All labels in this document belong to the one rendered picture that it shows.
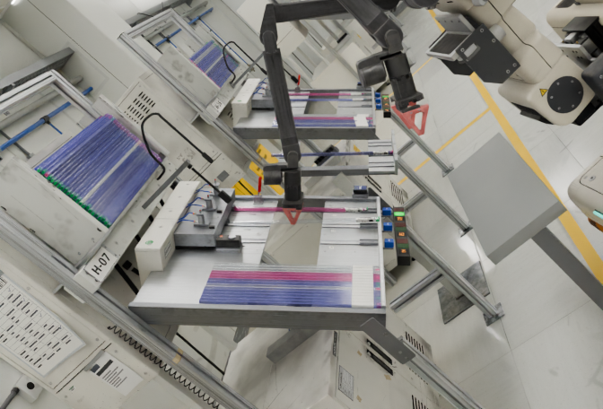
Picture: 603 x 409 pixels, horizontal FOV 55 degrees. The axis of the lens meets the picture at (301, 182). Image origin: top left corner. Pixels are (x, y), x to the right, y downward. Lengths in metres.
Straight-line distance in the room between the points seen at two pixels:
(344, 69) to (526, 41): 4.79
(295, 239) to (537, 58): 1.84
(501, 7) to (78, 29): 4.00
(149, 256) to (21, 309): 0.38
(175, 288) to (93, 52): 3.63
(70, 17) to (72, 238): 3.57
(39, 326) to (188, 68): 1.60
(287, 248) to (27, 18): 3.13
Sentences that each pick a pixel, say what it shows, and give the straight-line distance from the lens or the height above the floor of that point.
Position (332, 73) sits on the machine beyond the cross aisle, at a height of 0.53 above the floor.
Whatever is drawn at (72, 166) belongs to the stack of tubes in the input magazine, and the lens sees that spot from 1.89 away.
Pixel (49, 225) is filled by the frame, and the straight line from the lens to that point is 1.81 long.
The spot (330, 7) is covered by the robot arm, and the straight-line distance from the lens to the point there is 1.90.
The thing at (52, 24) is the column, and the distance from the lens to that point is 5.30.
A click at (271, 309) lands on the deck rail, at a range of 1.62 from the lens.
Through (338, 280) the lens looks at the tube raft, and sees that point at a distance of 1.73.
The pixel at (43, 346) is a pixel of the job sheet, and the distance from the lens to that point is 1.93.
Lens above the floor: 1.47
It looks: 13 degrees down
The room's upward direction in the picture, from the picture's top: 48 degrees counter-clockwise
